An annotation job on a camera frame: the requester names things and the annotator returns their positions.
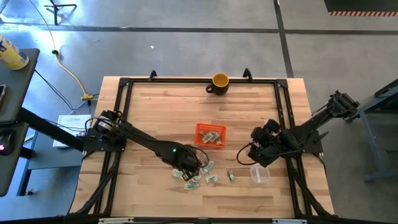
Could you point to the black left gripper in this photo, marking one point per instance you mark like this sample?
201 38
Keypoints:
186 161

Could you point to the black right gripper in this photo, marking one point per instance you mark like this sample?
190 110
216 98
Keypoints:
264 154

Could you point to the green banknote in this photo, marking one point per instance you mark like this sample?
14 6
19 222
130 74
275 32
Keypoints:
231 175
196 178
215 136
204 170
177 173
191 186
206 137
218 141
211 178
211 165

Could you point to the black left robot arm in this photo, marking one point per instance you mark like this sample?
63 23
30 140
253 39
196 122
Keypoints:
140 137

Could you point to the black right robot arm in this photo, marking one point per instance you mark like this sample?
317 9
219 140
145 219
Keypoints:
311 124

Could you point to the clear plastic cup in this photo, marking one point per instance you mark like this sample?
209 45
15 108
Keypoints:
259 174

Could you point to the orange plastic basket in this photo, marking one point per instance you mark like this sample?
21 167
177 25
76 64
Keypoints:
211 126

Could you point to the black mug yellow inside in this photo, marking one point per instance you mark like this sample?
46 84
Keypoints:
217 88

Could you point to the blue-grey metal cart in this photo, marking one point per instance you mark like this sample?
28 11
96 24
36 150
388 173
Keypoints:
370 146

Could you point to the hazard striped black mat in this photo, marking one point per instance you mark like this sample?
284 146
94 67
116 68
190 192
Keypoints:
360 6

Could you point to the black computer mouse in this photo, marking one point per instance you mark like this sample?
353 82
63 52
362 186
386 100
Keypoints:
6 140

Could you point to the black standing desk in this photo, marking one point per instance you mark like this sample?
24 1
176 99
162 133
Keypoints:
15 93

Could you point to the black tripod stand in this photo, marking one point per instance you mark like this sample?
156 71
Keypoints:
56 12

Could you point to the yellow wipes canister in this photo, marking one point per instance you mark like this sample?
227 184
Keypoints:
12 56

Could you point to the black table frame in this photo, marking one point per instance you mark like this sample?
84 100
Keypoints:
171 80

